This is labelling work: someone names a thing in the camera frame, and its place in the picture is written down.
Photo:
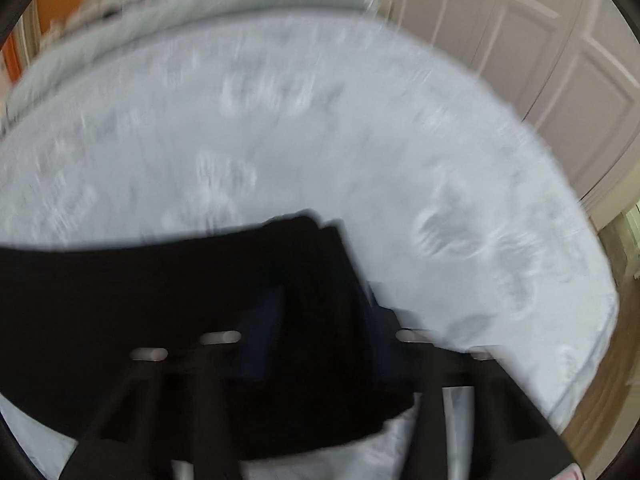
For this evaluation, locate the black pants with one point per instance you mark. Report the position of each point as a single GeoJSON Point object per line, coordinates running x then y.
{"type": "Point", "coordinates": [150, 285]}

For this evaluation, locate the white wardrobe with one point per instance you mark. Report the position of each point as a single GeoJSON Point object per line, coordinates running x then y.
{"type": "Point", "coordinates": [525, 45]}

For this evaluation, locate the grey duvet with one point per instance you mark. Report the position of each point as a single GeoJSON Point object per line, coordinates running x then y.
{"type": "Point", "coordinates": [200, 15]}

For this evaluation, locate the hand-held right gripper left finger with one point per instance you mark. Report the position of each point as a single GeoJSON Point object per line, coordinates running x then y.
{"type": "Point", "coordinates": [262, 332]}

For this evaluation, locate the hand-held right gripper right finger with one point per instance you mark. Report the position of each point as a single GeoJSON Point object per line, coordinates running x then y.
{"type": "Point", "coordinates": [382, 340]}

